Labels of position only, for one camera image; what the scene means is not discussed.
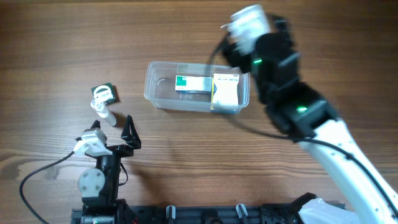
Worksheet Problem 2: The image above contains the white blue medicine box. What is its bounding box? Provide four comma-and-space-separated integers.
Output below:
212, 73, 240, 107

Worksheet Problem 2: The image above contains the blue yellow VapoDrops box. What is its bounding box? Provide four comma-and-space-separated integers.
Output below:
210, 77, 240, 114

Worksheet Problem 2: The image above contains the white green medicine box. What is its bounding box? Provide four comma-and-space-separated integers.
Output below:
175, 75, 212, 93

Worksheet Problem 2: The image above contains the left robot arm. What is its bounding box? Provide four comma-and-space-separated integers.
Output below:
71, 115, 141, 224

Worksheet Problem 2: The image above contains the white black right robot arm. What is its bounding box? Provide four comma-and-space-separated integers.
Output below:
223, 6, 397, 223

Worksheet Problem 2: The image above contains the clear plastic container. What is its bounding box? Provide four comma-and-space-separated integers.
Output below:
144, 61, 250, 114

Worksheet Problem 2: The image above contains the white bottle clear cap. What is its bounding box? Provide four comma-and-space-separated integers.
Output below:
90, 99, 117, 126

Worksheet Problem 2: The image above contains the black right camera cable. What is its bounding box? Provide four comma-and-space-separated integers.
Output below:
206, 32, 398, 212

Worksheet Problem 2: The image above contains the black camera cable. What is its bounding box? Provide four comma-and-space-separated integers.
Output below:
206, 32, 398, 212
19, 151, 76, 224

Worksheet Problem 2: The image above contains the black left camera cable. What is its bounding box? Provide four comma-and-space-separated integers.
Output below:
19, 151, 76, 224

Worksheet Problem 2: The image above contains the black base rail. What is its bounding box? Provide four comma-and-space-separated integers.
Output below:
70, 203, 348, 224

